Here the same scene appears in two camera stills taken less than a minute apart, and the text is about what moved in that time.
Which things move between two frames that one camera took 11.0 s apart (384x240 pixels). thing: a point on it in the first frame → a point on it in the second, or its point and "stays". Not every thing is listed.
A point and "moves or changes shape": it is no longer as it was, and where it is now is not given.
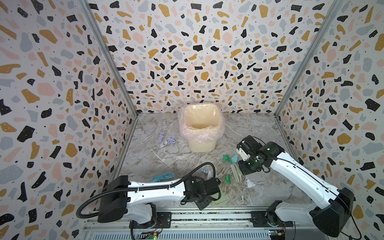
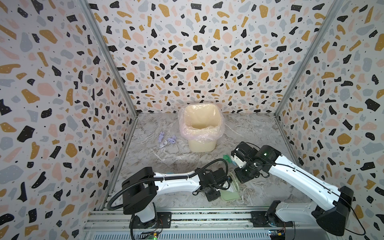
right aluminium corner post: x=320 y=36 stays
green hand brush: x=237 y=172 moves or changes shape
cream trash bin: x=202 y=127 stays
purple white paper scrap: x=163 y=142 stays
